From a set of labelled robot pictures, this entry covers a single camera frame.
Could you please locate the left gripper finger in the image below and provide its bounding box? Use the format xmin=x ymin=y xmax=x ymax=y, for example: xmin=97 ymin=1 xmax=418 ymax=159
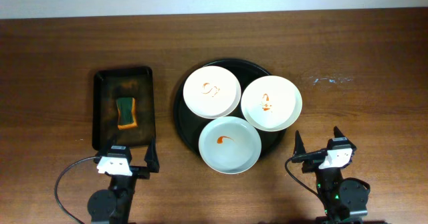
xmin=100 ymin=135 xmax=117 ymax=156
xmin=144 ymin=137 xmax=160 ymax=173

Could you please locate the orange green sponge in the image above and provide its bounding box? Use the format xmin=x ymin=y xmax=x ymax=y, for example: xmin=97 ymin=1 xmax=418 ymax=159
xmin=116 ymin=97 xmax=138 ymax=130

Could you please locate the white plate red smear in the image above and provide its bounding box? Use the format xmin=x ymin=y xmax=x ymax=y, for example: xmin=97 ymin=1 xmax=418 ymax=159
xmin=241 ymin=76 xmax=303 ymax=132

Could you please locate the light grey plate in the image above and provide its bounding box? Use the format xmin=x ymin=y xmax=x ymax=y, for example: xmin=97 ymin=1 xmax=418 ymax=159
xmin=198 ymin=116 xmax=261 ymax=175

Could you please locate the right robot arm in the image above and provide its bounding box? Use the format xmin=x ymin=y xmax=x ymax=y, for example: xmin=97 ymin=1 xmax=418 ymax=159
xmin=288 ymin=127 xmax=370 ymax=223

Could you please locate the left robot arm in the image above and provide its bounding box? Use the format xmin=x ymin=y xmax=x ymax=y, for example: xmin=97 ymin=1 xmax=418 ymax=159
xmin=87 ymin=136 xmax=160 ymax=224

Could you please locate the black rectangular tray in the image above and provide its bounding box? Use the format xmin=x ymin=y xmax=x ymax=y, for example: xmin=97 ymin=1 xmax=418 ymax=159
xmin=92 ymin=66 xmax=156 ymax=150

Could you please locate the white plate squiggle stain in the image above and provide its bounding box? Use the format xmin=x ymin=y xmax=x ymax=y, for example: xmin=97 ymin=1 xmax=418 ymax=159
xmin=183 ymin=66 xmax=241 ymax=119

